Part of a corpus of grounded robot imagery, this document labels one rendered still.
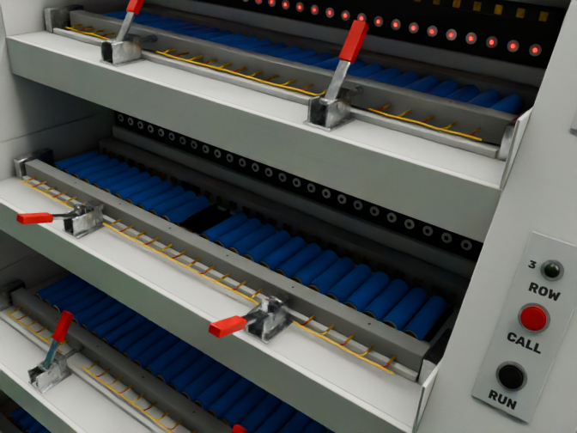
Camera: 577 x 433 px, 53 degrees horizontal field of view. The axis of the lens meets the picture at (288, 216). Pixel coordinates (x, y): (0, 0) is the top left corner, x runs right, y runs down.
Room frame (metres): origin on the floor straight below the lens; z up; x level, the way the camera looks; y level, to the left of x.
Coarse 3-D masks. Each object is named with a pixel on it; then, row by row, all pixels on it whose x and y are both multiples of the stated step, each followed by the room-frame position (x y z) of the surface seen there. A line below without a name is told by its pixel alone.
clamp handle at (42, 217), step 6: (78, 210) 0.62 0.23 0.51; (18, 216) 0.56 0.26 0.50; (24, 216) 0.56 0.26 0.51; (30, 216) 0.57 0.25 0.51; (36, 216) 0.57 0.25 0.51; (42, 216) 0.58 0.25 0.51; (48, 216) 0.58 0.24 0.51; (54, 216) 0.59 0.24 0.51; (60, 216) 0.60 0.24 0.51; (66, 216) 0.60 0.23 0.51; (72, 216) 0.61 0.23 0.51; (24, 222) 0.56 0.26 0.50; (30, 222) 0.57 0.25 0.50; (36, 222) 0.57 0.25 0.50; (42, 222) 0.58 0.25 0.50; (48, 222) 0.58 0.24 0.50
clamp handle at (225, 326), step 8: (264, 304) 0.48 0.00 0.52; (256, 312) 0.48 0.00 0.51; (264, 312) 0.49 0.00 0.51; (224, 320) 0.44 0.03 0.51; (232, 320) 0.45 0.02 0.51; (240, 320) 0.45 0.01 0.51; (248, 320) 0.46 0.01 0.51; (256, 320) 0.47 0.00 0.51; (216, 328) 0.43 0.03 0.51; (224, 328) 0.43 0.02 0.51; (232, 328) 0.44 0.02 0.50; (240, 328) 0.45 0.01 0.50; (216, 336) 0.43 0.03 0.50
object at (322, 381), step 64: (64, 128) 0.79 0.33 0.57; (0, 192) 0.70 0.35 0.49; (256, 192) 0.70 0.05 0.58; (64, 256) 0.62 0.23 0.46; (128, 256) 0.59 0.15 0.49; (448, 256) 0.57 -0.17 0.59; (192, 320) 0.52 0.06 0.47; (448, 320) 0.53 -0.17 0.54; (256, 384) 0.49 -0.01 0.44; (320, 384) 0.44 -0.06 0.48; (384, 384) 0.45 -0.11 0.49
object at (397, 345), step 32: (64, 192) 0.69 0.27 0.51; (96, 192) 0.67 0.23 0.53; (128, 224) 0.63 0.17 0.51; (160, 224) 0.61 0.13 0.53; (192, 256) 0.58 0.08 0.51; (224, 256) 0.56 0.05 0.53; (256, 288) 0.54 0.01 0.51; (288, 288) 0.52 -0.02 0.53; (320, 320) 0.50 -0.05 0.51; (352, 320) 0.48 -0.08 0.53; (352, 352) 0.47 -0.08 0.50; (384, 352) 0.47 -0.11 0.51; (416, 352) 0.45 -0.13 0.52
